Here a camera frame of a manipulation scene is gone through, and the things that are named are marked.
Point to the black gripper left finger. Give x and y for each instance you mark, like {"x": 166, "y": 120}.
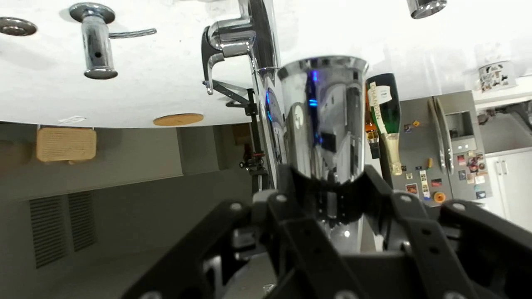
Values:
{"x": 289, "y": 233}

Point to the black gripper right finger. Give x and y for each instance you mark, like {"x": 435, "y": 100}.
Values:
{"x": 427, "y": 243}

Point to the shiny steel cup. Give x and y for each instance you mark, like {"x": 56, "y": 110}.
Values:
{"x": 327, "y": 121}

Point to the white background cabinet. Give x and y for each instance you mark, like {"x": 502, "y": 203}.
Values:
{"x": 513, "y": 188}

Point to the stainless steel fridge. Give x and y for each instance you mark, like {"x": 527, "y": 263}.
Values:
{"x": 443, "y": 133}

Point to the black tripod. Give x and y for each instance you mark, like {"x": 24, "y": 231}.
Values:
{"x": 252, "y": 110}

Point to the dark glass bottle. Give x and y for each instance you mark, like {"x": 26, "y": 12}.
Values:
{"x": 392, "y": 105}

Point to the round wooden disc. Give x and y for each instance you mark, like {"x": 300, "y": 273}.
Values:
{"x": 177, "y": 120}

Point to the chrome gooseneck faucet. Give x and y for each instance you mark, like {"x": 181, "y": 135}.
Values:
{"x": 234, "y": 35}

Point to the dark round hole cap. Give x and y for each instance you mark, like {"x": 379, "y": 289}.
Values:
{"x": 18, "y": 25}

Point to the wall vent grille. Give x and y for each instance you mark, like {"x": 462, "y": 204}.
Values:
{"x": 61, "y": 233}

